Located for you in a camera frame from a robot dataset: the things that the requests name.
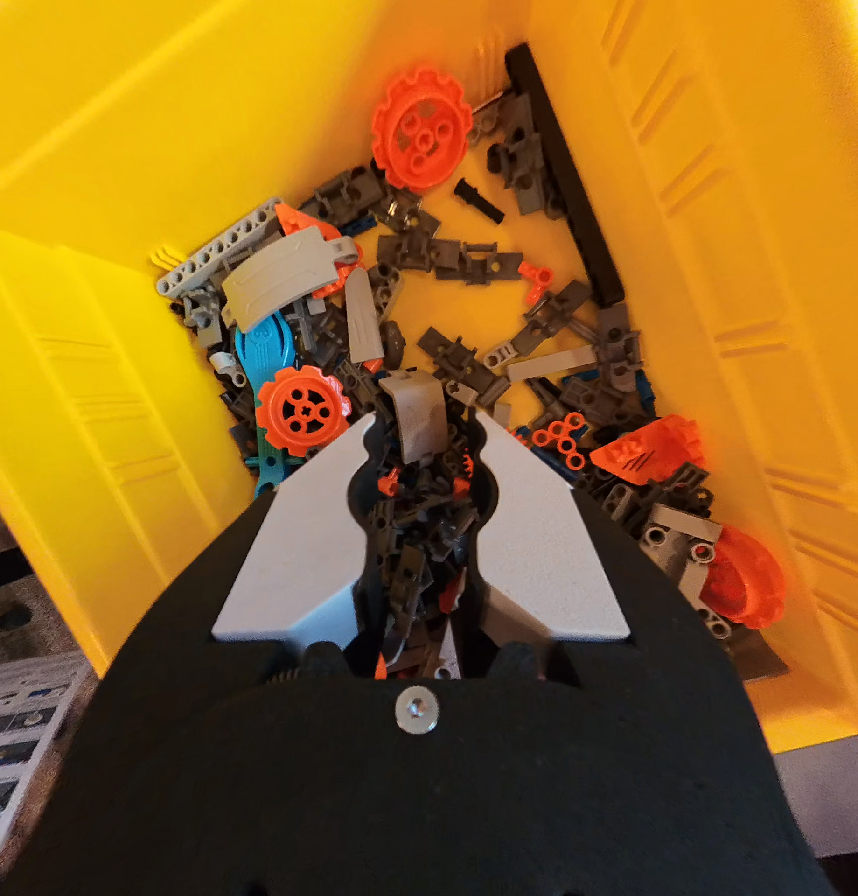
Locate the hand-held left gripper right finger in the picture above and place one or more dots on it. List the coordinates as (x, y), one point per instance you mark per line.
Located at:
(548, 560)

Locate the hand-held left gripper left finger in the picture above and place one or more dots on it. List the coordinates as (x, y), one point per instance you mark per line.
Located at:
(296, 560)

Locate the yellow plastic parts bin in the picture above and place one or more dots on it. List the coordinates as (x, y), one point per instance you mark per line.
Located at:
(121, 140)

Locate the orange triangular holed piece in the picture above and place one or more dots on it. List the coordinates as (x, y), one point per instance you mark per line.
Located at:
(562, 441)

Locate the light grey curved panel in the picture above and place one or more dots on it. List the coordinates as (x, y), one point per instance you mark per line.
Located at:
(681, 553)
(282, 280)

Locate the orange toothed wheel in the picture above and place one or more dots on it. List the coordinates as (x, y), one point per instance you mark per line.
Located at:
(422, 129)
(303, 409)
(744, 581)

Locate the light grey angled panel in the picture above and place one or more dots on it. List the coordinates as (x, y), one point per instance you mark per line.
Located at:
(422, 413)

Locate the light grey flat bar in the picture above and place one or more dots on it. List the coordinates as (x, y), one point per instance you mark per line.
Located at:
(551, 364)

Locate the light grey blade piece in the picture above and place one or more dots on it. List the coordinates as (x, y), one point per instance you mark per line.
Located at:
(364, 322)

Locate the small orange connector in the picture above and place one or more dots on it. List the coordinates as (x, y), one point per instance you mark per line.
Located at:
(537, 276)

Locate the pile of dark grey parts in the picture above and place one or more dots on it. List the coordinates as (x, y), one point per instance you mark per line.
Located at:
(471, 259)

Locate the light grey holed beam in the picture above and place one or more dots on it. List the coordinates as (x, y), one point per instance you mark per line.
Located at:
(212, 252)

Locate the printed paper sheet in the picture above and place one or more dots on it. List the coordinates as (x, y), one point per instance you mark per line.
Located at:
(23, 735)

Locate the black pin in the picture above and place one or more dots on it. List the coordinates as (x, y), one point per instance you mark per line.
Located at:
(479, 201)

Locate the long black beam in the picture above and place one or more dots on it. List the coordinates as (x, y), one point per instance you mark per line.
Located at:
(569, 182)

